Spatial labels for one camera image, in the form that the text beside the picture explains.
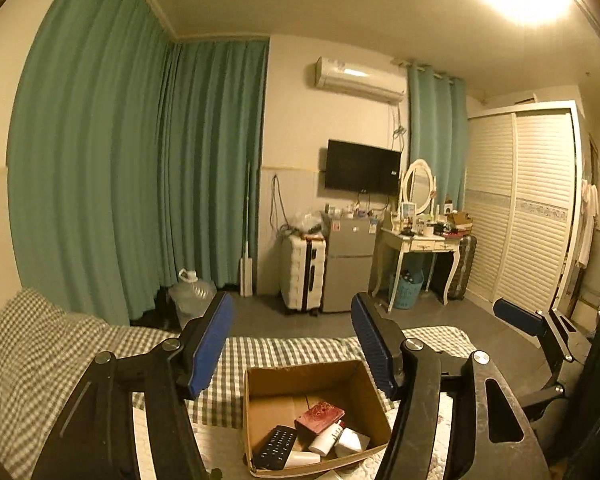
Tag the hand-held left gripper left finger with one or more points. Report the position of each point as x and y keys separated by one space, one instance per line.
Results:
x=212 y=345

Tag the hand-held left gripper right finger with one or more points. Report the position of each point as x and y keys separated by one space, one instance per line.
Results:
x=375 y=350

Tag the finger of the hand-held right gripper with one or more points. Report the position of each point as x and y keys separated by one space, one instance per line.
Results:
x=520 y=316
x=545 y=396

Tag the brown cardboard box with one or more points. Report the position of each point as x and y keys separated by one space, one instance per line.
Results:
x=260 y=390

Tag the red patterned box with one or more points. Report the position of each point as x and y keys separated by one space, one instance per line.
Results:
x=320 y=417

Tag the white charger plug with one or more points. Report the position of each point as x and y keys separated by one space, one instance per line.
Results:
x=352 y=440

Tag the white lotion bottle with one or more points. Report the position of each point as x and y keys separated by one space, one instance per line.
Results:
x=325 y=442

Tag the black remote control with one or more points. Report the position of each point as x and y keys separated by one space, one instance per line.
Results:
x=275 y=445

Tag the clear water jug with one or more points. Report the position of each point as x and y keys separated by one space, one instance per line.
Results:
x=190 y=297

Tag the blue plastic basket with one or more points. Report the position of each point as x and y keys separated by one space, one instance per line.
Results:
x=405 y=292

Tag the dark suitcase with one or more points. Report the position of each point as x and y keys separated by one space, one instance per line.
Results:
x=462 y=265

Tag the silver small fridge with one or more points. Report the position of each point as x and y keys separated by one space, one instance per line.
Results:
x=347 y=270

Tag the white ribbed suitcase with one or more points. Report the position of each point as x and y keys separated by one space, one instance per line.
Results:
x=292 y=275

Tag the small open cardboard box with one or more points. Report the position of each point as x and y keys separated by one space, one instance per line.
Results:
x=459 y=218

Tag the white dressing table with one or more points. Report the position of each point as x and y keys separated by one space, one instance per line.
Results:
x=420 y=244

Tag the white hanging garment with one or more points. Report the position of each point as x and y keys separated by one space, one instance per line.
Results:
x=587 y=220

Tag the white louvred wardrobe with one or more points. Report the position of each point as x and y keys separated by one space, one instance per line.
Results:
x=520 y=185

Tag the clear plastic bag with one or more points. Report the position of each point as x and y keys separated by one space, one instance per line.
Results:
x=305 y=222

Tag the oval white vanity mirror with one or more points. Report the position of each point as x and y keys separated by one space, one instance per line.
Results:
x=420 y=185

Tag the narrow green curtain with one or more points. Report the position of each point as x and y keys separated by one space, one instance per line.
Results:
x=435 y=125

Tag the wide green curtain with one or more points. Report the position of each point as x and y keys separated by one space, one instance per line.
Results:
x=105 y=160

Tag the white air conditioner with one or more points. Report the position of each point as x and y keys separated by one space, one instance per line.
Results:
x=355 y=77

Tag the small photo frame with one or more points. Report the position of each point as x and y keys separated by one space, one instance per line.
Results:
x=408 y=210

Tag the black wall television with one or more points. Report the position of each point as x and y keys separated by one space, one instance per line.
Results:
x=362 y=167

